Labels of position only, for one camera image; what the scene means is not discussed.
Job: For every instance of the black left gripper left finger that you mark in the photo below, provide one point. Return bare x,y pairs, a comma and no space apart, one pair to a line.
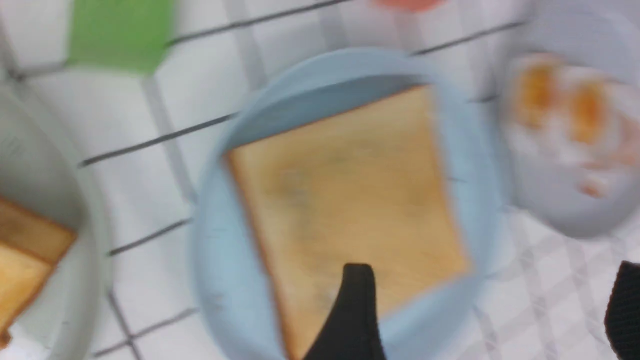
351,331

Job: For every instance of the orange-red cube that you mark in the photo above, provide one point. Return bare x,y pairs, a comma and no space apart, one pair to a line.
413,6

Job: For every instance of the toast slice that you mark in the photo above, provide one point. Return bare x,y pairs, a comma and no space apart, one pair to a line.
22,278
34,234
366,186

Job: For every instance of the white checkered tablecloth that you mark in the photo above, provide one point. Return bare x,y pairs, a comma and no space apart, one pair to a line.
145,140

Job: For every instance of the light blue plate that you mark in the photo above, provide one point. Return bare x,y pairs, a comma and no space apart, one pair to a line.
229,281

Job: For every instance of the fried egg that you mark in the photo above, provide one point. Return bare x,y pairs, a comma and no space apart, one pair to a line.
602,126
531,94

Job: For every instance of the left fried egg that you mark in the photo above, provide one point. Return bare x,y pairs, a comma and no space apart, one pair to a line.
531,94

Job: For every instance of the grey plate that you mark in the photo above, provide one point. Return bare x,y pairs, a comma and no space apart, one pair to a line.
582,33

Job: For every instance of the right fried egg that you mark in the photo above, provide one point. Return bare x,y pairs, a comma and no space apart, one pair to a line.
602,126

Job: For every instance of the green cube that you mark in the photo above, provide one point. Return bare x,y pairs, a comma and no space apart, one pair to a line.
121,35

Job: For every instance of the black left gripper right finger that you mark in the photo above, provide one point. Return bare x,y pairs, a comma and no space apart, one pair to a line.
622,316

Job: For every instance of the pale green plate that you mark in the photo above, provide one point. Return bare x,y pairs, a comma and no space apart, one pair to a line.
39,170

